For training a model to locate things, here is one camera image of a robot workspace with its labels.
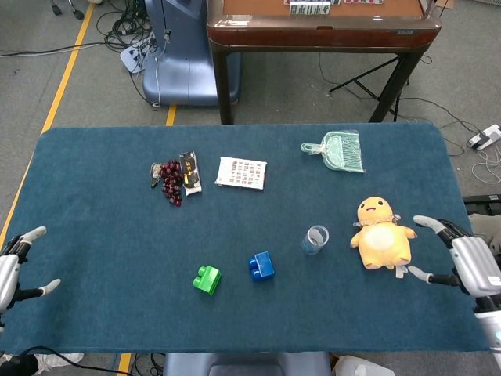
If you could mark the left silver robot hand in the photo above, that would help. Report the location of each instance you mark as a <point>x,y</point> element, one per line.
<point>8,274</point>

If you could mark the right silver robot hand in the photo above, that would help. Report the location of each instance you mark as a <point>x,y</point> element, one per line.
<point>475,266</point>

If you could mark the green toy block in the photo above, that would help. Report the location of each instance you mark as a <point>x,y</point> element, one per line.
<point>209,280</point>

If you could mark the blue toy block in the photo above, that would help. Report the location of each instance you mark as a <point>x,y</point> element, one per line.
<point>264,266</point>

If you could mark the yellow plush toy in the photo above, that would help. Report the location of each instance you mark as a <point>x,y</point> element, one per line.
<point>381,239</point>

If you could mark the blue felt table cloth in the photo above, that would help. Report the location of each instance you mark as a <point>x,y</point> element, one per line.
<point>117,235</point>

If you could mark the white power strip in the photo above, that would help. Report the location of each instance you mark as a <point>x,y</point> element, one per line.
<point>487,137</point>
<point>131,58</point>

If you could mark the clear plastic jar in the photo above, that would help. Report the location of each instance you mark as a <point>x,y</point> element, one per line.
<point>313,248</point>

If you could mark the green dustpan in plastic bag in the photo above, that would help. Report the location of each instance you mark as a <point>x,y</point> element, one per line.
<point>344,152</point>

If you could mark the dark red grape bunch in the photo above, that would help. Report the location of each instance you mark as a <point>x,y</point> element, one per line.
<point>172,182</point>

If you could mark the black snack packet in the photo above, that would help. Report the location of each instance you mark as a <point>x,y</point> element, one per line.
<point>189,172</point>

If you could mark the white printed card box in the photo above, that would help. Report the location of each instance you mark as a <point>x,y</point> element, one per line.
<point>242,172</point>

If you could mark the grey blue robot torso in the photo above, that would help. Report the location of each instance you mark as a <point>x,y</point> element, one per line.
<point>242,364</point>

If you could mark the black stool with chrome base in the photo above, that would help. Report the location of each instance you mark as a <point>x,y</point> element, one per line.
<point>78,14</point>

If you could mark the blue machine base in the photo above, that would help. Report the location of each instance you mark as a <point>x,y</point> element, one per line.
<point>184,70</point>

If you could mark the brown mahjong table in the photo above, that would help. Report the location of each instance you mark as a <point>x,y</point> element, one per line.
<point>313,37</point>

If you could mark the mahjong tile row red prints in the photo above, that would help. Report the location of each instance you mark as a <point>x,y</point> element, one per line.
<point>364,2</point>

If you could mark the mahjong tile row green prints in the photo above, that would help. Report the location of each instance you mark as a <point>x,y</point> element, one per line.
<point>309,8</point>

